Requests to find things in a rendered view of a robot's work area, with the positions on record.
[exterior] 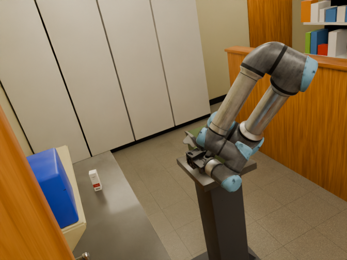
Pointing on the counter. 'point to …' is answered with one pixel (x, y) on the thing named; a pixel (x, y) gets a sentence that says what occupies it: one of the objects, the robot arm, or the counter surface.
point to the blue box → (54, 185)
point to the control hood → (76, 233)
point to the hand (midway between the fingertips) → (187, 142)
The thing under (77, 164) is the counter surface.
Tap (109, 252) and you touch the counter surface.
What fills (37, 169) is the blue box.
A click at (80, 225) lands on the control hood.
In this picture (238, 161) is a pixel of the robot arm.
